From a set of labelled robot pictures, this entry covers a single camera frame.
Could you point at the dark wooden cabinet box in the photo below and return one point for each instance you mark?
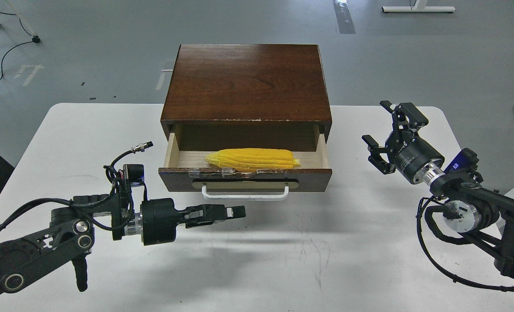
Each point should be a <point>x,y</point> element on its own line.
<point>247,82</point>

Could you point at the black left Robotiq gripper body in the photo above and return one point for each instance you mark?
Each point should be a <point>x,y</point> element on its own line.
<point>159,221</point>

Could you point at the white desk foot bar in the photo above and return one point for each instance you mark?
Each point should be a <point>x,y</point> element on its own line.
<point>418,6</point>

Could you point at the white metal drawer handle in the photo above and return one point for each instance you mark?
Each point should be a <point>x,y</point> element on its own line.
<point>256,197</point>

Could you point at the yellow corn cob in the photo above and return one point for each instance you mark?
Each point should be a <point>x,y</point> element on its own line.
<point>253,159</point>

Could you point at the wooden drawer with dark front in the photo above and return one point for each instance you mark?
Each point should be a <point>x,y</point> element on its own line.
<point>187,171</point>

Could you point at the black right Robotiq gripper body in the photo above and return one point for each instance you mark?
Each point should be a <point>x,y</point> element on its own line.
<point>409,153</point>

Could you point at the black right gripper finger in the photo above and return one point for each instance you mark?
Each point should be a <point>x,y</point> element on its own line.
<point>375,150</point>
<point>407,120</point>

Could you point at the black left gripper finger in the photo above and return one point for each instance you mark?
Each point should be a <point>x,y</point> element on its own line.
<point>215,212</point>
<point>202,221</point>

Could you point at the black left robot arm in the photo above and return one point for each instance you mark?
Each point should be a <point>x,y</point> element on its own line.
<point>71,234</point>

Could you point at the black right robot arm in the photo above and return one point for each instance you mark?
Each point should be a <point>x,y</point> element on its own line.
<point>460,211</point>

